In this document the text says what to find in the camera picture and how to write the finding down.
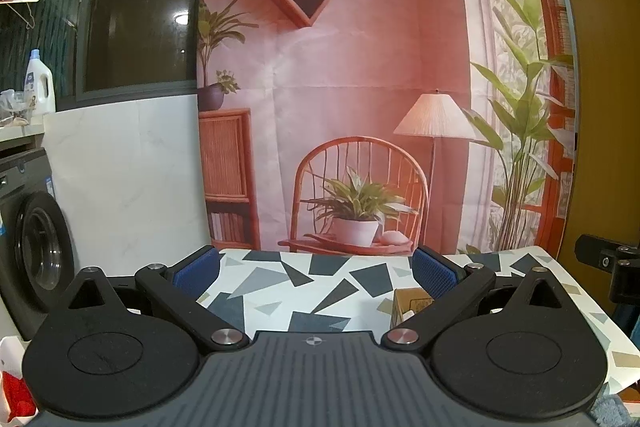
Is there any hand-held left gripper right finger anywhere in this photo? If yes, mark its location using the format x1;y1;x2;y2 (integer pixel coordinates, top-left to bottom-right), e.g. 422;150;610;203
380;245;584;354

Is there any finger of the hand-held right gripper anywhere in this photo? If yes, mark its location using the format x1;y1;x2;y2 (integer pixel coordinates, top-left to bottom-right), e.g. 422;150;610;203
574;234;640;304

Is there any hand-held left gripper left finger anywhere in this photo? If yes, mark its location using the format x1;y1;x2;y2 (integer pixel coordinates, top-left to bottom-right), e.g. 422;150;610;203
50;245;250;354

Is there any brown cardboard box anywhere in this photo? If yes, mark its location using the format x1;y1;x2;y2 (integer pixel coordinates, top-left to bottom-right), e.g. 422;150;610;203
391;289;434;326

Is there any blue fuzzy cloth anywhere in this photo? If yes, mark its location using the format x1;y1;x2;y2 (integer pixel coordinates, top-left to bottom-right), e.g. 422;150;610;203
589;389;640;427

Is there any grey washing machine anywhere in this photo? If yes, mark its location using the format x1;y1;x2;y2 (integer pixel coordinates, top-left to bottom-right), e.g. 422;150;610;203
0;147;77;342

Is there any mustard yellow panel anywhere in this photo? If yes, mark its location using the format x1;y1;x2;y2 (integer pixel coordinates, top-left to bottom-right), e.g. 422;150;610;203
540;0;640;268

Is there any printed room backdrop cloth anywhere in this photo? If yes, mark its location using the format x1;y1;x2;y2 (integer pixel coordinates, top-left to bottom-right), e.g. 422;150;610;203
196;0;581;256

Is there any red white plastic bag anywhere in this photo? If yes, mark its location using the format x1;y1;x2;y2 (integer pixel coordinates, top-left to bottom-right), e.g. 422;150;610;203
0;336;40;427

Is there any white detergent bottle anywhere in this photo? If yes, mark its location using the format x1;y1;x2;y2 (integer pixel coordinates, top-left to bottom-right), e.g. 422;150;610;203
24;49;57;116

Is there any clear plastic container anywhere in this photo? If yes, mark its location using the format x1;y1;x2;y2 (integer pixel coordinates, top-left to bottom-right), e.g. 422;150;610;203
0;89;34;128

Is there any dark framed window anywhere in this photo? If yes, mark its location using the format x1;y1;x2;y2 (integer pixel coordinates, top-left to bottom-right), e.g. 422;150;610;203
75;0;210;106

